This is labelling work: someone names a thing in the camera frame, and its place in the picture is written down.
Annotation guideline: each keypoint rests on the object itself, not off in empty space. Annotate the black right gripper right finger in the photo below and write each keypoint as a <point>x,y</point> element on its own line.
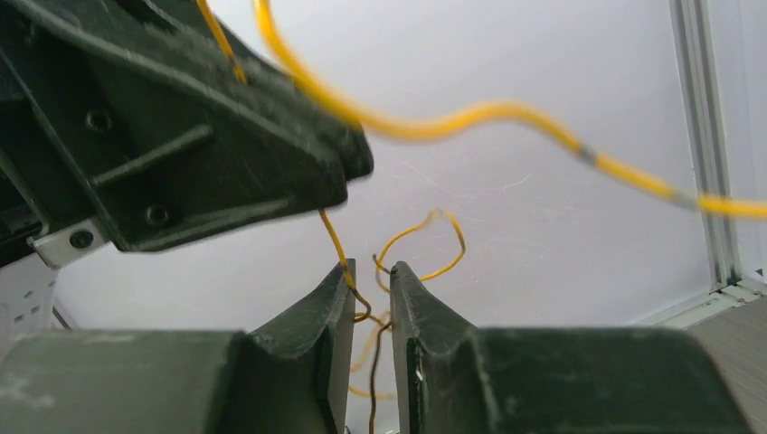
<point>456,377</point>

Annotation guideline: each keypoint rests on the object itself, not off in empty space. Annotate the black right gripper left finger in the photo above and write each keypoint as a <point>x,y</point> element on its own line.
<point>288,376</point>

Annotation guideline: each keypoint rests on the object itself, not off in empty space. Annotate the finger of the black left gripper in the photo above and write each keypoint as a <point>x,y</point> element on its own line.
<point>124,122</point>

